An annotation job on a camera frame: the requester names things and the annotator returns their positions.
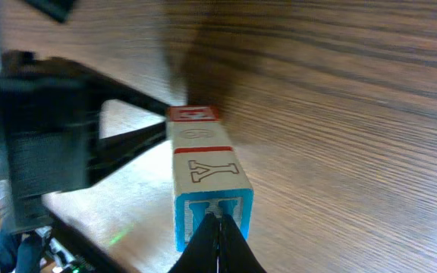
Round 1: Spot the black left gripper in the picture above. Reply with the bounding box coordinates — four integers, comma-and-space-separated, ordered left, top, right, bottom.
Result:
0, 51, 170, 234

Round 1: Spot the wooden block green V side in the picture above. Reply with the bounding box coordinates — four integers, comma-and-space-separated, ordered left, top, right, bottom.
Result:
172, 146, 254, 252

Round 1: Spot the wooden block red U side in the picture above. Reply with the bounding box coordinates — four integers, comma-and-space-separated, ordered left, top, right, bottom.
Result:
168, 122, 232, 149

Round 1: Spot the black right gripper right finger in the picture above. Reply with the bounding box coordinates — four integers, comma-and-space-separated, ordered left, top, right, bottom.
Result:
218, 215, 266, 273

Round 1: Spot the wooden letter I block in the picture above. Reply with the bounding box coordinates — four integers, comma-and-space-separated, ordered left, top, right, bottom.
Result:
167, 105, 219, 122

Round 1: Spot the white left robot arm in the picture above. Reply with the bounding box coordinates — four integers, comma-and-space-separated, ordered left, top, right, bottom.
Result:
0, 48, 168, 234

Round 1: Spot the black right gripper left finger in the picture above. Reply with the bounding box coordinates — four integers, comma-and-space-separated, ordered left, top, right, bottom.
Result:
168, 213, 219, 273

